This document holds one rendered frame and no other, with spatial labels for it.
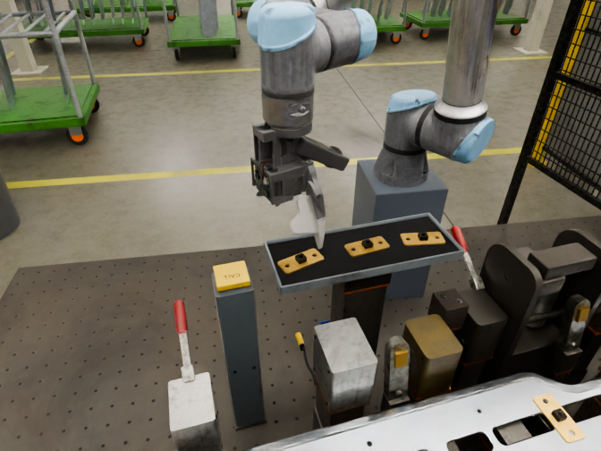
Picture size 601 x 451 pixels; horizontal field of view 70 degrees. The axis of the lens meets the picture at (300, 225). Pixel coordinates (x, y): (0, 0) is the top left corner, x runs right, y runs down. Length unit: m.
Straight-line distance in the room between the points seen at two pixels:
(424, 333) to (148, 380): 0.75
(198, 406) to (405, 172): 0.76
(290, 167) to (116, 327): 0.91
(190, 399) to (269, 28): 0.57
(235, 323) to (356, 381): 0.25
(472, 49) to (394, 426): 0.73
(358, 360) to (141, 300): 0.90
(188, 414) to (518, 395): 0.57
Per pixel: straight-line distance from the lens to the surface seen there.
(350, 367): 0.72
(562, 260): 0.91
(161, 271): 1.56
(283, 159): 0.66
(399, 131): 1.14
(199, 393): 0.77
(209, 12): 6.79
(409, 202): 1.19
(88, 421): 1.25
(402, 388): 0.84
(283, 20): 0.58
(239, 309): 0.82
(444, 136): 1.07
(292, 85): 0.60
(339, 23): 0.66
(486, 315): 0.90
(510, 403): 0.89
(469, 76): 1.01
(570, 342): 1.02
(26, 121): 4.41
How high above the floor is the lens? 1.69
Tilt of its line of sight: 36 degrees down
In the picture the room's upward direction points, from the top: straight up
